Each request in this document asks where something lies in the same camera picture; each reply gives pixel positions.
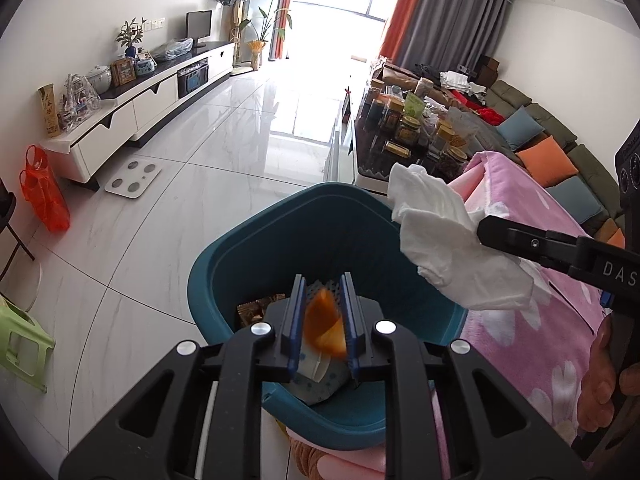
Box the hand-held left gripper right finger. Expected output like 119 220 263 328
341 272 587 480

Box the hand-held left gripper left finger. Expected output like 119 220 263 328
59 274 307 480

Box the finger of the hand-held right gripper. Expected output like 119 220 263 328
476 215 584 275

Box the crinkled brown snack packet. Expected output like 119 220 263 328
236 301 274 329

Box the white tissue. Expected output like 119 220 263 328
387 162 555 312

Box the blue dotted paper cup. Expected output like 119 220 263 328
294 355 352 407

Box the orange peel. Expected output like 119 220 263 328
303 287 347 361

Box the teal trash bin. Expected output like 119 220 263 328
189 182 469 454

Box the person's right hand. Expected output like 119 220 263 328
574 314 627 445

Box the orange cushion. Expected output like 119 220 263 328
515 136 579 189
597 227 627 252

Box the blue cushion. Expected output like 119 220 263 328
496 108 546 151
547 177 604 226

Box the green brown corner sofa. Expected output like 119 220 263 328
370 59 640 248

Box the pink flower printed blanket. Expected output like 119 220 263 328
287 150 625 480

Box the red cloth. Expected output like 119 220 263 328
449 88 506 126

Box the coffee table with jars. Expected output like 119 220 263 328
361 77 476 178

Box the white clothes pile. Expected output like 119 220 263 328
439 70 487 94

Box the green packet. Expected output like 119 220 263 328
402 92 427 119

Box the dark brown box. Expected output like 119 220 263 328
474 55 501 86

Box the green plastic stool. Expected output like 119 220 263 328
0 294 57 394

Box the white bathroom scale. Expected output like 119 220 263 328
103 159 163 200

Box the wide orange grey curtain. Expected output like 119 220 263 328
377 0 514 75

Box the orange plastic bag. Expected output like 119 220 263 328
19 144 72 234

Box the black chair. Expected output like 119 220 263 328
0 176 37 262

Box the white black tv cabinet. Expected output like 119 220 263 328
39 40 237 192

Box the ship model in case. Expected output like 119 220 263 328
58 74 100 129

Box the yellow printed box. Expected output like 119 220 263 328
38 83 62 139

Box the white lidded jar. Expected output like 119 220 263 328
85 63 114 95

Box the narrow grey orange curtain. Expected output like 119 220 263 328
270 0 297 62

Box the tall green floor plant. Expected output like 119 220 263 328
238 0 294 70

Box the clear plastic bag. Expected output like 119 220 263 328
151 37 195 61

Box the black monitor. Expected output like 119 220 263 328
185 10 214 52

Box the blue vase with branches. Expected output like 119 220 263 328
115 17 146 59

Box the picture frame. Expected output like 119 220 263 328
110 57 137 87

